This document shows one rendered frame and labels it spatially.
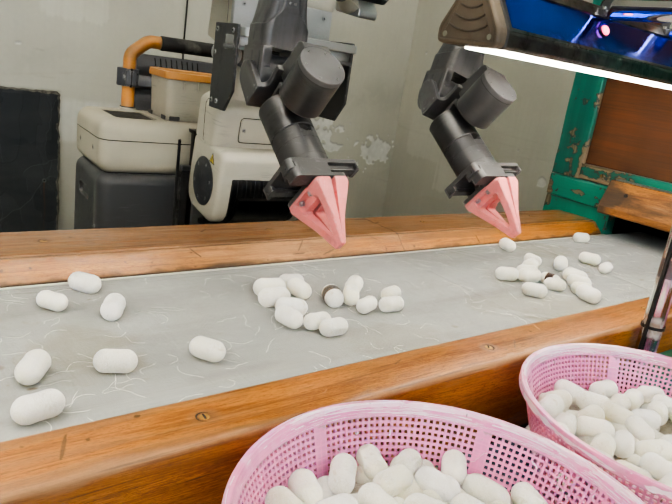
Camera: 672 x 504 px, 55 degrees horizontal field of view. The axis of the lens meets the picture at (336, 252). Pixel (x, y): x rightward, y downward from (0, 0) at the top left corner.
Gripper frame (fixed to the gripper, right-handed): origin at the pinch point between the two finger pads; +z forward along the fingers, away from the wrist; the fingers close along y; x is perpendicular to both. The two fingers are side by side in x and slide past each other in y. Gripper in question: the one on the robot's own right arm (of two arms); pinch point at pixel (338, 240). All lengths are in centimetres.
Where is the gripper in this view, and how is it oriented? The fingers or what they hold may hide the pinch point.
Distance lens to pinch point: 73.0
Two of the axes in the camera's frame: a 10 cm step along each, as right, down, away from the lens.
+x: -5.1, 5.2, 6.9
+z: 3.7, 8.5, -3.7
